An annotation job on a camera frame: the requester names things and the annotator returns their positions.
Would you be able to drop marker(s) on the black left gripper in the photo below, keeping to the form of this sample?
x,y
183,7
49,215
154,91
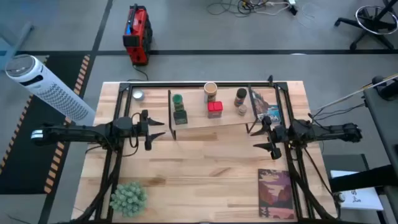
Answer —
x,y
143,128

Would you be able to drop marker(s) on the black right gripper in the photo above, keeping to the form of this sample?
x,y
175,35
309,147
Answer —
x,y
276,137

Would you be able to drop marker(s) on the dark green pepper tin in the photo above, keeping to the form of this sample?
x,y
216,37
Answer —
x,y
180,118

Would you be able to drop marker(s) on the small brown lid glass jar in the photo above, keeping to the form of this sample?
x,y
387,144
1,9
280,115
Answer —
x,y
242,109

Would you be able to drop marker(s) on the green lid spice jar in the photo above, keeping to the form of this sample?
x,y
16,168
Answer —
x,y
178,100

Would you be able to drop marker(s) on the black lid orange spice jar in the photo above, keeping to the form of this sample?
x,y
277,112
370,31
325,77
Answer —
x,y
241,93

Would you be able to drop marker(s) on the red lid paprika tin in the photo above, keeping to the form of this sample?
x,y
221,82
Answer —
x,y
215,106

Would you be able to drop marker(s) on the tan lid brown jar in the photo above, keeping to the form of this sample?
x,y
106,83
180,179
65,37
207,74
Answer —
x,y
210,88

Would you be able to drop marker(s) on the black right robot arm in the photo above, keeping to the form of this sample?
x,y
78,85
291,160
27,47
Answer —
x,y
326,130

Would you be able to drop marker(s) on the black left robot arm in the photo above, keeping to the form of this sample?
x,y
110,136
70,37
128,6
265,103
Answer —
x,y
77,133

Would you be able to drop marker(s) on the wooden shelf riser black legs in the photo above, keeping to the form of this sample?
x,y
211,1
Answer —
x,y
199,121

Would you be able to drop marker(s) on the Acadia poster card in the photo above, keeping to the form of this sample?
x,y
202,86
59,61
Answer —
x,y
264,105

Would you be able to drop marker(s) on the small silver tin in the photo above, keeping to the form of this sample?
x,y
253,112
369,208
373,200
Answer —
x,y
138,95

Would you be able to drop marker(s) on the purple canyon poster card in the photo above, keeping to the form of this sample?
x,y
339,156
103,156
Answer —
x,y
275,193

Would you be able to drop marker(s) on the green artificial plant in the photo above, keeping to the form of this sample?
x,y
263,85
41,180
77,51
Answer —
x,y
129,199

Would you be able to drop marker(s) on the dark grey box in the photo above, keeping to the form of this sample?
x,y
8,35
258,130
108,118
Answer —
x,y
342,161

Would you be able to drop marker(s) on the small white knob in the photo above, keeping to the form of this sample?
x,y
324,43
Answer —
x,y
341,197

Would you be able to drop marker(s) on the red portable power station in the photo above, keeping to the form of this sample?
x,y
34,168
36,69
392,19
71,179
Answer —
x,y
138,34

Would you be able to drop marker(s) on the black metal beam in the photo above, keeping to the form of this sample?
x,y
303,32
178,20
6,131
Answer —
x,y
357,180

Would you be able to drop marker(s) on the white tower fan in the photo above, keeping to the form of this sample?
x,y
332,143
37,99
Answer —
x,y
46,87

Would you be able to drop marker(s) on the white paper sheet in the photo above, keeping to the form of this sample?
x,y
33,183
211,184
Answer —
x,y
363,199

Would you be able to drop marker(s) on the dark grey desk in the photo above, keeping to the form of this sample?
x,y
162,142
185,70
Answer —
x,y
385,124

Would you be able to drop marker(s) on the black hazard striped floor mat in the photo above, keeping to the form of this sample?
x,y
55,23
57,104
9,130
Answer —
x,y
31,149

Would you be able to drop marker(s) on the black power adapter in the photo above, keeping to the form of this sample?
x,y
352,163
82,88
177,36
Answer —
x,y
293,11

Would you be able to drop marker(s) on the black office chair base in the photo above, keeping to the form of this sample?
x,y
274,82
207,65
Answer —
x,y
373,23

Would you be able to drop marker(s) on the grey blue furniture leg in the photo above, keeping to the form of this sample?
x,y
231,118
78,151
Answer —
x,y
18,43

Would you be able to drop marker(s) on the black aluminium frame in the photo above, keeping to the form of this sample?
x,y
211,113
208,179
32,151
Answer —
x,y
199,84

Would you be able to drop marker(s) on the black desk mount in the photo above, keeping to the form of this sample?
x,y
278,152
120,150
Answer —
x,y
388,90

